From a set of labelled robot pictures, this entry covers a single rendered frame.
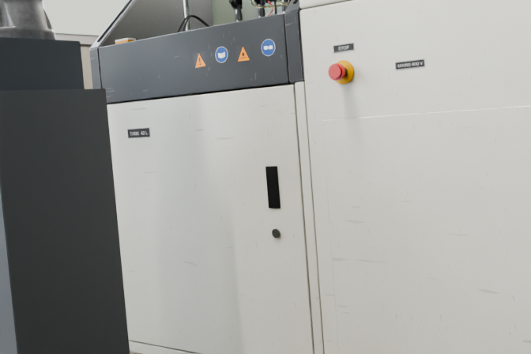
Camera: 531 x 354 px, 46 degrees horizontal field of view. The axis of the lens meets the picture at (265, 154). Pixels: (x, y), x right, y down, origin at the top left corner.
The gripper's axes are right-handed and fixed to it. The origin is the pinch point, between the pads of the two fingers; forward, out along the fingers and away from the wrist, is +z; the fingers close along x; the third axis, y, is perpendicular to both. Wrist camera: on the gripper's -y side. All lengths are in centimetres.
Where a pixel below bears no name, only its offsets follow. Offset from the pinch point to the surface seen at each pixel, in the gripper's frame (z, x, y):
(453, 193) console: 58, 67, 22
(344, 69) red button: 31, 47, 26
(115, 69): 23.4, -24.8, 22.7
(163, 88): 30.2, -7.5, 22.7
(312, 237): 68, 34, 22
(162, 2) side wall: 0.3, -31.1, -5.3
